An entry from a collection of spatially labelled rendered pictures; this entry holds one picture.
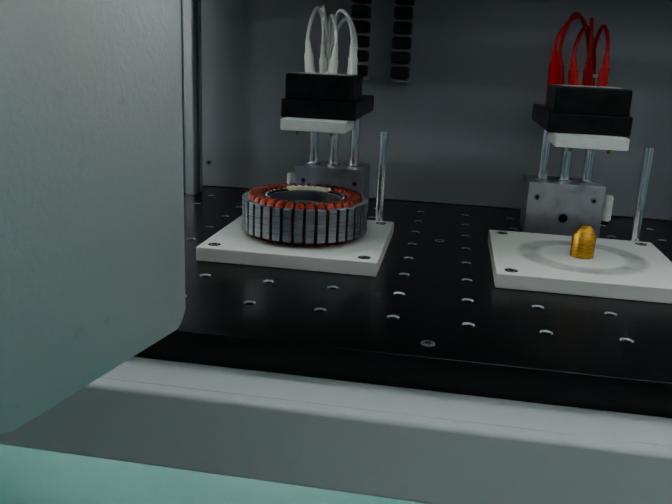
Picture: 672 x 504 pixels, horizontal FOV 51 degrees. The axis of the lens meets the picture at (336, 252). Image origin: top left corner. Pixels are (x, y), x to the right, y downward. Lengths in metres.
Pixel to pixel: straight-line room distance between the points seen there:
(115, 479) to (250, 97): 1.07
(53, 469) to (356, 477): 1.43
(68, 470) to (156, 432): 1.36
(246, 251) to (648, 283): 0.31
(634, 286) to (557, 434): 0.20
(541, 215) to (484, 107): 0.17
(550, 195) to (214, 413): 0.45
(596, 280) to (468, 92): 0.36
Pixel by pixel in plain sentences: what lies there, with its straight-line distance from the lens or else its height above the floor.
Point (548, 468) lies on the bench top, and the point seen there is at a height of 0.73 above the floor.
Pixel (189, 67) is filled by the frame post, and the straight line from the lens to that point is 0.85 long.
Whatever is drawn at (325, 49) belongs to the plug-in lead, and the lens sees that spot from 0.77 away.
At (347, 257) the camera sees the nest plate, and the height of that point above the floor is 0.78.
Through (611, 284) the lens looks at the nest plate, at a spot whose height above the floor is 0.78.
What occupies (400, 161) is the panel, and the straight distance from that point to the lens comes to 0.86.
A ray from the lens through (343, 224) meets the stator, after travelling 0.59.
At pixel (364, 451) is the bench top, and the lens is 0.40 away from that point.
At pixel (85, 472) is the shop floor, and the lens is 1.77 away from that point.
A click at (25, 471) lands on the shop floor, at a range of 1.81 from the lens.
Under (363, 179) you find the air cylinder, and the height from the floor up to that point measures 0.81.
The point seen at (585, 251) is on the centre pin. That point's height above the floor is 0.79.
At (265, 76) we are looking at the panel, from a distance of 0.89.
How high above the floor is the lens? 0.94
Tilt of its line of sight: 16 degrees down
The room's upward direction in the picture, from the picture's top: 3 degrees clockwise
